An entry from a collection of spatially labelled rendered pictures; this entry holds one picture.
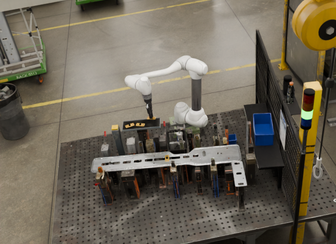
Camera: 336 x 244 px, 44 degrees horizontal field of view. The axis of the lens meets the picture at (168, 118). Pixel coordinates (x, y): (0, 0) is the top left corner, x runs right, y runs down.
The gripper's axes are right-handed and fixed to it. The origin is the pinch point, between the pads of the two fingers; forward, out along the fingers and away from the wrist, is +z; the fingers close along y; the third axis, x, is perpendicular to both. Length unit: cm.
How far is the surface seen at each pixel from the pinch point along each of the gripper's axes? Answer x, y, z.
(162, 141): 12.7, 17.1, 18.4
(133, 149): -14.4, 26.4, 21.4
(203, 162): 53, 34, 25
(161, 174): 13, 38, 40
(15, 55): -309, -251, 80
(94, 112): -144, -156, 125
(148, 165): 3.7, 41.6, 25.4
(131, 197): -13, 59, 51
